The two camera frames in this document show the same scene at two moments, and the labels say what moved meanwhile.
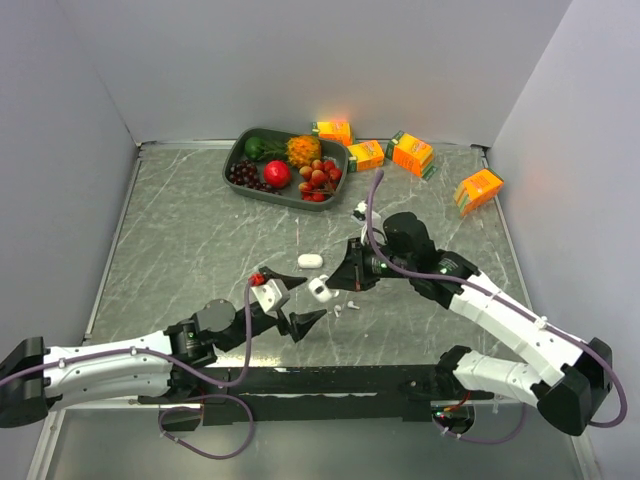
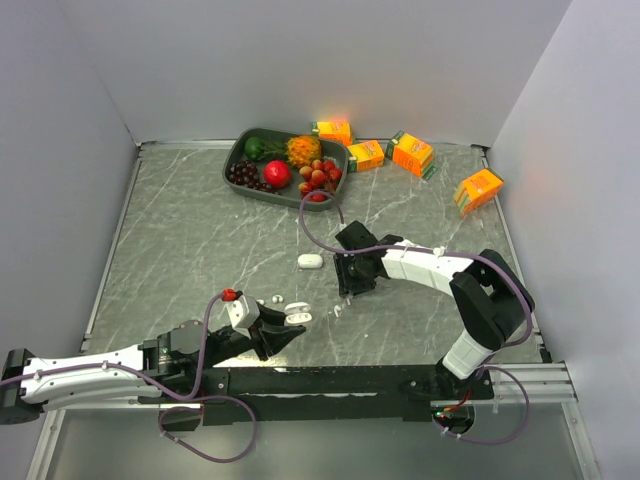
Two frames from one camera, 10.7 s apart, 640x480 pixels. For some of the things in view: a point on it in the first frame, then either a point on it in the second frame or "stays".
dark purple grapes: [245, 172] stays
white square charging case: [319, 288] → [297, 313]
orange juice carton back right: [411, 153] stays
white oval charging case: [310, 261] stays
